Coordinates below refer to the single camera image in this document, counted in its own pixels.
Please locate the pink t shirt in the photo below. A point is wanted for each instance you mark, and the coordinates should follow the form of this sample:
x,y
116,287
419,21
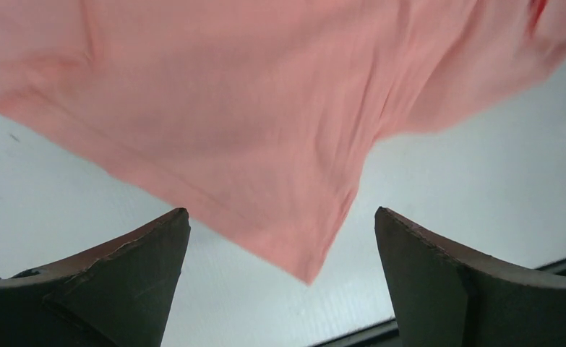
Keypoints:
x,y
257,116

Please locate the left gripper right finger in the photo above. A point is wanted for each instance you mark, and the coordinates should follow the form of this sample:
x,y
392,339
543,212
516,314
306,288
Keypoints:
x,y
400,239

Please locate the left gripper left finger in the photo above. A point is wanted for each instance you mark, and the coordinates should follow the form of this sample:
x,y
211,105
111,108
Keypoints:
x,y
118,293

